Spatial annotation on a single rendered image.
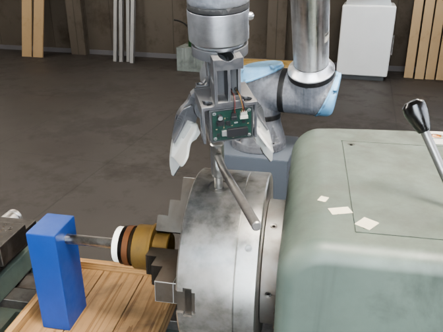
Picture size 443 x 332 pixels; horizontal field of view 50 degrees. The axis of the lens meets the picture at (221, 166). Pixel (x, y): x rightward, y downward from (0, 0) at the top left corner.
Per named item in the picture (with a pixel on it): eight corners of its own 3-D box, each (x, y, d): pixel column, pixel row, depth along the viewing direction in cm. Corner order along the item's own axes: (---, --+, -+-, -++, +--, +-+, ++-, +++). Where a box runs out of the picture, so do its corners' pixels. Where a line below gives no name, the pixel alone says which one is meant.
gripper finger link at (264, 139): (278, 178, 69) (241, 138, 64) (267, 156, 73) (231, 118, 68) (296, 165, 68) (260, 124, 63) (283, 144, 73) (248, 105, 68)
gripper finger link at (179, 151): (158, 186, 65) (194, 133, 62) (154, 162, 70) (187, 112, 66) (178, 193, 66) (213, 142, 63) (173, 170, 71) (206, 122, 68)
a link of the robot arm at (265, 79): (245, 103, 137) (246, 55, 132) (291, 107, 133) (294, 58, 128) (231, 114, 127) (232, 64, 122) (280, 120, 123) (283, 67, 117)
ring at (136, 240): (176, 215, 91) (130, 211, 93) (162, 241, 83) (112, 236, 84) (178, 256, 95) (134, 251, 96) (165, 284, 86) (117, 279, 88)
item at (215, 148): (211, 197, 81) (208, 139, 74) (224, 195, 81) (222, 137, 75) (213, 205, 79) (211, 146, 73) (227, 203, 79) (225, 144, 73)
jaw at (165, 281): (210, 249, 84) (195, 287, 73) (210, 274, 85) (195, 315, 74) (150, 244, 86) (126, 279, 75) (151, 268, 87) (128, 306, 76)
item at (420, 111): (426, 129, 68) (432, 96, 66) (431, 136, 65) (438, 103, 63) (397, 127, 68) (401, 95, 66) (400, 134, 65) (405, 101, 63)
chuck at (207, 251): (255, 257, 108) (256, 139, 91) (234, 387, 83) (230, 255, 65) (217, 253, 110) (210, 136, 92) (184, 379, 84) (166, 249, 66)
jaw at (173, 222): (217, 237, 90) (224, 176, 93) (213, 236, 86) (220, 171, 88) (161, 232, 92) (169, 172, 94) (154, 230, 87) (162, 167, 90)
